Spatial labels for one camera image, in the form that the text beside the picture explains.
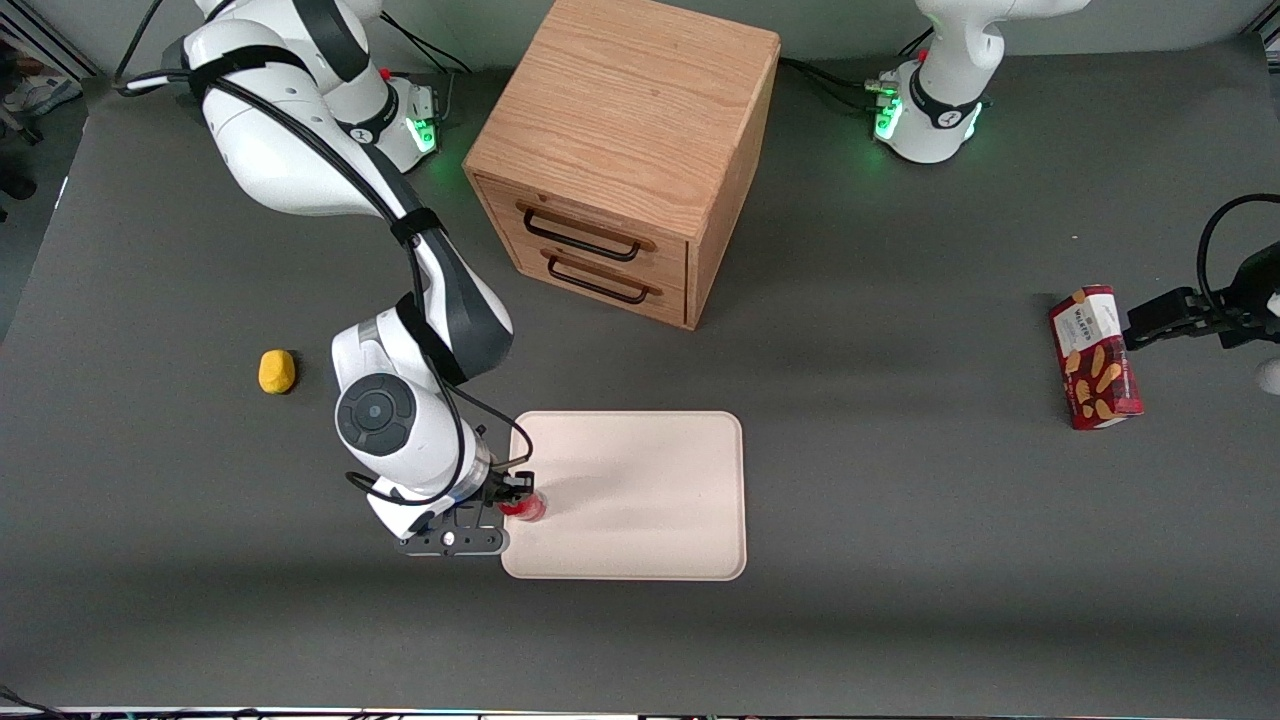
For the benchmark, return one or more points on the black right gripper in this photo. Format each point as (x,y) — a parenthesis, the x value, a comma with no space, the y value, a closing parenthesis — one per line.
(503,488)

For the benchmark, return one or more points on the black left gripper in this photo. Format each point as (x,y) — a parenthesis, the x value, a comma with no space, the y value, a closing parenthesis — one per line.
(1236,309)

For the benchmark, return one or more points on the red coke bottle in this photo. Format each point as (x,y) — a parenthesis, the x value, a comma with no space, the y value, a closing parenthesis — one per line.
(527,509)

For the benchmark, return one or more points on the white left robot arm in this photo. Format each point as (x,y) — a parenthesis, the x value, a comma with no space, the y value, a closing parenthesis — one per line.
(950,100)

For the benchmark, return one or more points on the cream rectangular tray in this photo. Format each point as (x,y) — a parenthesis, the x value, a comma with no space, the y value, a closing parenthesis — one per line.
(640,500)

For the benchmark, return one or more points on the red tartan shortbread box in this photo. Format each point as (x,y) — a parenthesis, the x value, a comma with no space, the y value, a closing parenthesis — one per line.
(1095,360)

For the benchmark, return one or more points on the wooden drawer front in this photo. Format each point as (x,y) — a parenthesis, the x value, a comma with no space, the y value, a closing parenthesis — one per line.
(500,205)
(670,300)

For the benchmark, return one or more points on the yellow lemon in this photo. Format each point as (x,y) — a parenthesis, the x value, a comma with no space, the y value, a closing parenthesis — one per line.
(277,371)

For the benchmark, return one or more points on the oak wooden drawer cabinet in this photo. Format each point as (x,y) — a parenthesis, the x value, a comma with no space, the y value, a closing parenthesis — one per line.
(640,110)

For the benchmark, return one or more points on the dark shoe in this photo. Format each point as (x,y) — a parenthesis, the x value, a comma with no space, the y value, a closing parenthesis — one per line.
(15,186)

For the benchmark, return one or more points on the white sneaker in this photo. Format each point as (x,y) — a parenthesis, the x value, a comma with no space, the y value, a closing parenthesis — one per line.
(40,92)

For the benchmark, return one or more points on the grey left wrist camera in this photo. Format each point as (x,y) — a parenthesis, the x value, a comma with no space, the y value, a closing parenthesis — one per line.
(1272,375)

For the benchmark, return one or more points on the aluminium frame rail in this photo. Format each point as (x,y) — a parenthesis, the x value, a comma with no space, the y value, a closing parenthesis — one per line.
(50,45)
(1268,38)

